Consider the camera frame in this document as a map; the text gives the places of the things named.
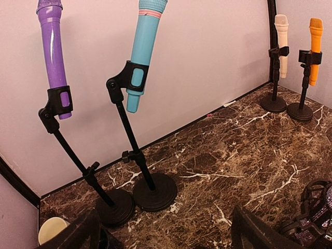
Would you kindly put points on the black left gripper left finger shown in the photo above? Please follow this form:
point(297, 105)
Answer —
point(84, 232)

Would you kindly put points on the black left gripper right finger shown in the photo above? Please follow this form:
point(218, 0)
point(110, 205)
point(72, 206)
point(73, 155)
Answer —
point(248, 231)

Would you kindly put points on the rhinestone silver-head microphone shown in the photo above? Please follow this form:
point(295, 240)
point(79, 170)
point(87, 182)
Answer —
point(317, 218)

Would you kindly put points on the black tripod shock-mount stand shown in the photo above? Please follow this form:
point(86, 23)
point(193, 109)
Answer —
point(311, 207)

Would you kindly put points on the black stand holding blue microphone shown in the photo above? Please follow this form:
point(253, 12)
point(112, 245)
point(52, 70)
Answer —
point(154, 192)

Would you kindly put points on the black stand holding white microphone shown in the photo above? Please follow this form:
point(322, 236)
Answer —
point(272, 103)

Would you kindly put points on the black stand holding orange microphone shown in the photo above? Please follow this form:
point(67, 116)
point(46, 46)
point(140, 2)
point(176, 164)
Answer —
point(300, 111)

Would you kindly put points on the purple microphone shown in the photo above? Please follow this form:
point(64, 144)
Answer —
point(49, 15)

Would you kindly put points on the cream white microphone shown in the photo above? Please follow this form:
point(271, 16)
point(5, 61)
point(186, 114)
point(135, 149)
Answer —
point(281, 25)

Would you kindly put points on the orange microphone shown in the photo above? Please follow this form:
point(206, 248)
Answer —
point(316, 30)

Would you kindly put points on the light blue microphone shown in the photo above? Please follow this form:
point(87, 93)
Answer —
point(150, 13)

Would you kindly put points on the dark blue cup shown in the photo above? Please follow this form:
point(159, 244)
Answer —
point(108, 241)

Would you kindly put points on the white paper cup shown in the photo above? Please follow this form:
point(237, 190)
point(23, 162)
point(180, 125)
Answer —
point(51, 228)

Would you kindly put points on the black left corner frame post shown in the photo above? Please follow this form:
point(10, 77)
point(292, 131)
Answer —
point(19, 185)

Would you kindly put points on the black corner frame post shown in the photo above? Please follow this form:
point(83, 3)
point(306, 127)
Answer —
point(272, 30)
point(19, 185)

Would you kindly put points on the black right corner frame post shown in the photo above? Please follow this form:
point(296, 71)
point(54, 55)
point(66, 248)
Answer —
point(272, 30)

